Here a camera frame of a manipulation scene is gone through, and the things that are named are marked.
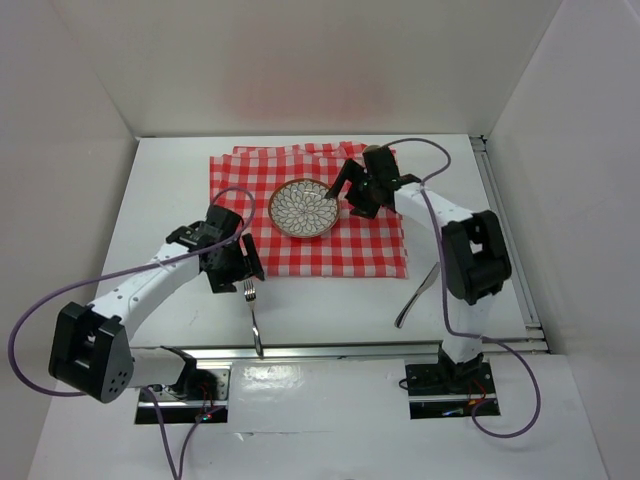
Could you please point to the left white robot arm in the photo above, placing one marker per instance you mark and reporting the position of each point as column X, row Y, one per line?
column 91, row 349

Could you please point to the right aluminium rail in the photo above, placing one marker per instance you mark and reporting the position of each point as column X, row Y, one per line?
column 535, row 334

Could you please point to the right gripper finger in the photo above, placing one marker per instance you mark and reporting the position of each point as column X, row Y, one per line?
column 351, row 172
column 364, row 205

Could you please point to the floral patterned ceramic bowl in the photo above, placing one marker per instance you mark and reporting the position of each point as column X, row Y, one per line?
column 299, row 209

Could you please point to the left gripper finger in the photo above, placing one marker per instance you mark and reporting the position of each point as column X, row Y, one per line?
column 253, row 265
column 222, row 282

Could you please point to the silver butter knife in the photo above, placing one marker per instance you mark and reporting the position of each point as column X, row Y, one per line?
column 428, row 281

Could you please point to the front aluminium rail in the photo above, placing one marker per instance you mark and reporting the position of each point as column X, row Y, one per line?
column 315, row 352

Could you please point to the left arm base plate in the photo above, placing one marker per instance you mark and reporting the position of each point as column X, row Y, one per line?
column 208, row 399

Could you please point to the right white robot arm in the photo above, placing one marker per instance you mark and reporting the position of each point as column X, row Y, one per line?
column 473, row 257

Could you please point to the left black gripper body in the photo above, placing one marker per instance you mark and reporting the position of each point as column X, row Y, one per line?
column 230, row 263

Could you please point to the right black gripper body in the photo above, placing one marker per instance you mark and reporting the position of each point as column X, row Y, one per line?
column 369, row 184

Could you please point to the red white checkered cloth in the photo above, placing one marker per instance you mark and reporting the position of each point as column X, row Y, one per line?
column 244, row 180

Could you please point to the aluminium rail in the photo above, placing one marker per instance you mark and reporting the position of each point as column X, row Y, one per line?
column 535, row 334
column 315, row 352

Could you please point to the silver fork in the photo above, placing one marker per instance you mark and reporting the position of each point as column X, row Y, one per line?
column 250, row 298

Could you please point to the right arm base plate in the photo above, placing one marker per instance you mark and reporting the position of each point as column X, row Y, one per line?
column 429, row 397

